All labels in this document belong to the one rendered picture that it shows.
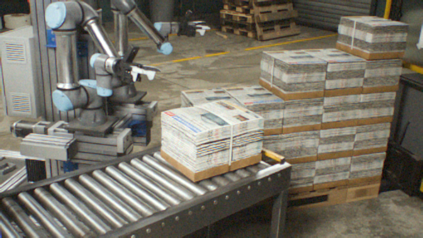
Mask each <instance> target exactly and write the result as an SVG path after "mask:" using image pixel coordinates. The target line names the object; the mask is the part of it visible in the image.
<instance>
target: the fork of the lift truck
mask: <svg viewBox="0 0 423 238"><path fill-rule="evenodd" d="M397 185H398V184H397V183H395V182H393V181H392V180H390V179H383V180H380V187H379V191H387V190H394V189H398V186H397ZM379 191H378V192H379ZM327 199H328V195H320V196H313V197H308V198H300V199H296V200H288V201H287V206H293V205H302V204H307V203H316V201H324V200H327Z"/></svg>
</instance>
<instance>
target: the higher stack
mask: <svg viewBox="0 0 423 238"><path fill-rule="evenodd" d="M408 29H409V25H407V24H404V23H402V22H399V21H391V20H388V19H385V18H380V17H375V16H347V17H341V20H340V25H339V29H338V32H339V33H337V35H338V36H337V42H339V43H342V44H344V45H346V46H348V47H352V49H353V48H355V49H358V50H362V51H364V52H367V53H383V52H403V51H404V50H405V46H406V45H405V44H407V41H406V40H407V34H408ZM338 50H340V49H338ZM340 51H342V52H345V51H343V50H340ZM345 53H347V54H351V53H348V52H345ZM351 55H353V56H356V57H358V58H359V59H363V60H365V61H366V66H365V67H366V68H365V71H364V79H363V86H362V87H364V88H368V87H377V86H393V85H398V83H399V79H400V75H401V70H402V61H403V60H402V59H378V60H367V59H364V58H362V57H360V56H357V55H354V54H351ZM395 93H397V92H395V91H384V92H376V93H369V94H363V93H361V94H360V95H361V98H360V100H359V101H360V102H359V108H358V109H359V116H358V120H365V119H371V118H384V116H392V115H393V109H394V102H395V101H394V100H395ZM390 125H391V124H390V123H389V122H387V123H375V124H368V125H355V126H356V128H357V130H356V134H355V139H354V148H353V150H359V149H369V148H375V147H385V146H387V143H388V137H389V133H390ZM350 157H351V160H350V168H351V169H350V170H349V176H348V177H347V178H348V180H352V179H359V178H363V177H365V178H367V177H368V176H376V175H381V172H382V168H383V167H382V166H383V160H384V159H385V157H386V152H375V153H374V154H365V155H359V156H350ZM379 187H380V180H378V181H370V182H365V183H358V184H349V185H348V184H347V185H346V188H347V191H346V199H345V203H347V202H352V201H355V200H363V199H367V198H374V197H378V191H379Z"/></svg>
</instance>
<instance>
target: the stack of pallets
mask: <svg viewBox="0 0 423 238"><path fill-rule="evenodd" d="M222 2H223V5H224V9H223V10H221V11H220V12H221V13H220V25H221V26H222V32H223V33H228V32H233V31H234V35H238V36H239V35H247V34H248V38H256V37H257V35H256V33H257V31H256V23H254V13H253V5H252V3H251V0H234V1H231V0H223V1H222ZM277 4H287V2H285V3H276V5H277ZM270 5H271V4H260V5H259V6H270ZM232 6H235V7H236V8H232ZM282 11H287V9H285V10H277V12H282ZM265 13H272V11H265V12H260V14H265ZM228 14H232V15H228ZM228 21H229V22H231V23H228ZM282 21H287V19H282V20H279V22H282ZM268 23H273V21H268V22H263V23H262V25H263V24H268ZM229 28H231V30H229ZM271 30H274V28H269V29H264V30H262V31H271Z"/></svg>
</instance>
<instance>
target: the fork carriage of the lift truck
mask: <svg viewBox="0 0 423 238"><path fill-rule="evenodd" d="M384 152H386V157H385V159H384V160H383V166H382V167H383V168H382V172H381V175H382V176H383V178H385V179H390V180H392V181H393V182H395V183H397V184H398V185H397V186H398V187H399V188H400V189H401V190H402V191H404V192H406V193H407V194H409V195H413V194H415V191H416V187H417V184H418V181H419V175H420V169H421V166H422V160H423V158H421V157H420V156H417V155H415V154H414V153H413V152H411V151H410V150H408V149H406V148H404V147H402V146H401V145H398V144H397V143H394V142H392V140H390V139H388V143H387V150H386V151H384Z"/></svg>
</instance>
